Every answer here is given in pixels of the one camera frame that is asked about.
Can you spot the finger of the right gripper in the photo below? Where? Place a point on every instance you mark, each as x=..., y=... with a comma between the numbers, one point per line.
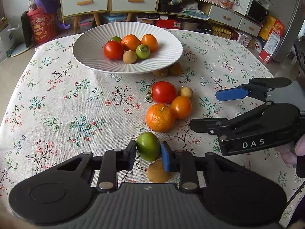
x=214, y=125
x=255, y=88

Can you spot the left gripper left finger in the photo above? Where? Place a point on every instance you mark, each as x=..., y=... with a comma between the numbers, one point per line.
x=114, y=161

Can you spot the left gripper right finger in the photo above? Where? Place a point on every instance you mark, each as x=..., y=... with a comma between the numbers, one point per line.
x=183, y=163

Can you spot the brown longan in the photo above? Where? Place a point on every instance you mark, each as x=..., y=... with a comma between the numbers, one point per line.
x=156, y=173
x=161, y=73
x=185, y=92
x=129, y=57

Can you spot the green tomato oval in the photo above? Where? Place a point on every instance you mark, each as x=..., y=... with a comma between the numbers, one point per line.
x=148, y=146

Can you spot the orange tomato round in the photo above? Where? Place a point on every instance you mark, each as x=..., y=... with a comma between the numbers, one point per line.
x=181, y=107

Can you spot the orange mandarin front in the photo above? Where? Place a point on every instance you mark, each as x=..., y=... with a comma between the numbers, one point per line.
x=160, y=118

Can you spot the orange mandarin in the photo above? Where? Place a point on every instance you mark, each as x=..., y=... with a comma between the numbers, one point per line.
x=160, y=118
x=130, y=42

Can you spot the red tomato with stem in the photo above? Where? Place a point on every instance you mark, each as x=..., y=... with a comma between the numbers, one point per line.
x=161, y=92

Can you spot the yellow-orange fruit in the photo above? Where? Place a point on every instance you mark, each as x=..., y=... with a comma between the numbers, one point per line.
x=174, y=70

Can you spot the brown longan front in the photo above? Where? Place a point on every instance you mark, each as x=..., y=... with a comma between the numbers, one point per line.
x=129, y=57

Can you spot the orange tomato oval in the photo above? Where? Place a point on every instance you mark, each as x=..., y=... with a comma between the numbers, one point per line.
x=151, y=41

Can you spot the green tomato small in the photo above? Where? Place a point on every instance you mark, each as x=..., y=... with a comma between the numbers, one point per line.
x=116, y=38

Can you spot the gloved right hand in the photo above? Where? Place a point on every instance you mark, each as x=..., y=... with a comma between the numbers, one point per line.
x=290, y=152

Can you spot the floral tablecloth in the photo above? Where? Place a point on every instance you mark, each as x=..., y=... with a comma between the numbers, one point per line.
x=60, y=108

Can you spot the low side cabinet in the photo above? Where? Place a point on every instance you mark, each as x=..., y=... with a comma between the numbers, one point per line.
x=228, y=18

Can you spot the red box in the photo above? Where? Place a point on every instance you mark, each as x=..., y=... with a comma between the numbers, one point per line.
x=169, y=24

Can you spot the white ribbed plate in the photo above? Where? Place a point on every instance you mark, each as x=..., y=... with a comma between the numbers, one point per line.
x=88, y=48

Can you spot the clear storage box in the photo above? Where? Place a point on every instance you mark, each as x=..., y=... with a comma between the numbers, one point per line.
x=85, y=23

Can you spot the red snack bucket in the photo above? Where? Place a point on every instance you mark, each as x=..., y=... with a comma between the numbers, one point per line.
x=42, y=25

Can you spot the white paper bag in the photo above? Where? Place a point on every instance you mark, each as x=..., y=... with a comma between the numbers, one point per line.
x=7, y=41

